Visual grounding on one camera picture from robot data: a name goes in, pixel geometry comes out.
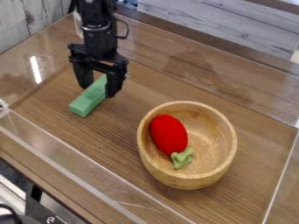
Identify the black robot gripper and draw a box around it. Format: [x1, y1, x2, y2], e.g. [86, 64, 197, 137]
[68, 0, 128, 98]

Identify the green rectangular block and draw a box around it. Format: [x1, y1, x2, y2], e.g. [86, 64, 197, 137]
[69, 74, 108, 117]

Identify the brown wooden bowl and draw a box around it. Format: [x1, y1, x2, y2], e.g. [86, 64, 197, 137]
[136, 101, 237, 190]

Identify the red plush strawberry toy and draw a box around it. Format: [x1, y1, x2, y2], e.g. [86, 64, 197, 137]
[149, 115, 193, 169]

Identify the black metal table leg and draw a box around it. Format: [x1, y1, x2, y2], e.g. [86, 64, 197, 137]
[23, 185, 68, 224]

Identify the clear acrylic tray wall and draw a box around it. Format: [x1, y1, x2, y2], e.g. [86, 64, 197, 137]
[0, 100, 194, 224]

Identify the black cable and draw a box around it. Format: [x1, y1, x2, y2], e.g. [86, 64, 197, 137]
[0, 203, 21, 224]

